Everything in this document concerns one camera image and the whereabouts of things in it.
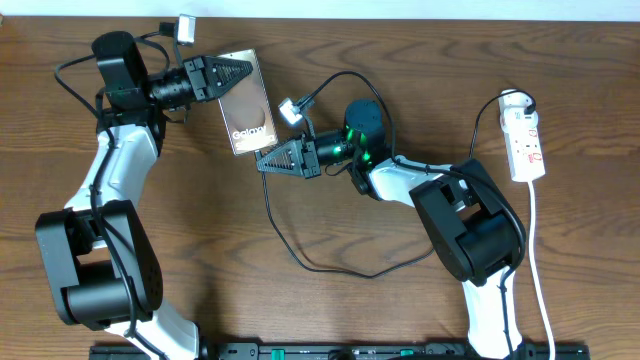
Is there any black charging cable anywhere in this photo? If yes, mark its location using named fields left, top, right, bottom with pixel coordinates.
left=253, top=89, right=537, bottom=280

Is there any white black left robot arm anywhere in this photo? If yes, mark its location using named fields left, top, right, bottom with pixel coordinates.
left=35, top=31, right=253, bottom=359

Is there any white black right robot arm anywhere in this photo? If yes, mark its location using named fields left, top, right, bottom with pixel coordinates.
left=256, top=99, right=526, bottom=359

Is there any white charger plug adapter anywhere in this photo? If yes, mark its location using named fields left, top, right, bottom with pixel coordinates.
left=498, top=89, right=538, bottom=127

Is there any white power strip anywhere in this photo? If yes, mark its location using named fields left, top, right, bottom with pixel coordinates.
left=500, top=107, right=546, bottom=183

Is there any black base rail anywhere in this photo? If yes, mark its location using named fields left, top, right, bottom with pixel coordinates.
left=88, top=342, right=591, bottom=360

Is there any white power strip cord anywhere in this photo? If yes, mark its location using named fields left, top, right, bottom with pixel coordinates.
left=527, top=180, right=557, bottom=360

